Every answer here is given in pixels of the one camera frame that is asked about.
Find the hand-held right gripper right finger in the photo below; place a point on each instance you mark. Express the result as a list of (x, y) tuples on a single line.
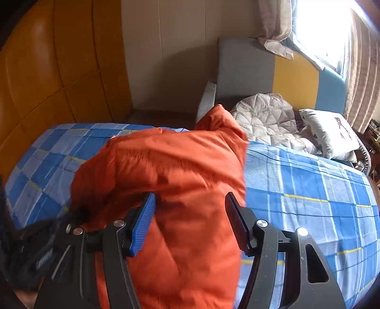
[(237, 225)]

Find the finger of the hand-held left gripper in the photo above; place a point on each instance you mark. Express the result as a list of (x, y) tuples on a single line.
[(78, 217)]

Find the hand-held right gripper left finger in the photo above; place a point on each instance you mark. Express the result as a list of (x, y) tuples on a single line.
[(144, 225)]

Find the orange down jacket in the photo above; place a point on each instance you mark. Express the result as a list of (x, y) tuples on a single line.
[(184, 178)]

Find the blue plaid bed sheet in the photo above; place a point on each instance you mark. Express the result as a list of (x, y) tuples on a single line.
[(311, 208)]

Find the grey quilted blanket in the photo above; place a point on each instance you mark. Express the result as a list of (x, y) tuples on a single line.
[(267, 118)]

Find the dark cloth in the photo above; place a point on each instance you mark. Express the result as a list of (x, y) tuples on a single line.
[(297, 120)]

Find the white printed pillow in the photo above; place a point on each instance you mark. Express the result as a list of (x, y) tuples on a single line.
[(326, 133)]

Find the grey mesh bed guard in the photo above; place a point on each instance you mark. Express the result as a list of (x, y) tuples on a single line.
[(363, 160)]

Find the orange wooden wardrobe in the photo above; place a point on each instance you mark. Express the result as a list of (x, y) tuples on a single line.
[(59, 74)]

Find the grey yellow blue headboard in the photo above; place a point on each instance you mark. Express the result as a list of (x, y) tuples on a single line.
[(294, 80)]

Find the cluttered wooden desk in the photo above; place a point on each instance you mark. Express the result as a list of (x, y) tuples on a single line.
[(374, 130)]

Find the beige cloth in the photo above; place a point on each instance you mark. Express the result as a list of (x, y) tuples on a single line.
[(291, 52)]

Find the beige striped curtain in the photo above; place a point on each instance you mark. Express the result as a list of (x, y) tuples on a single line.
[(276, 17), (365, 74)]

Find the window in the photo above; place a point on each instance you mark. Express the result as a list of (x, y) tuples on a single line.
[(323, 29)]

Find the grey padded bed rail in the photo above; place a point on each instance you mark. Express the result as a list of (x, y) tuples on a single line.
[(206, 101)]

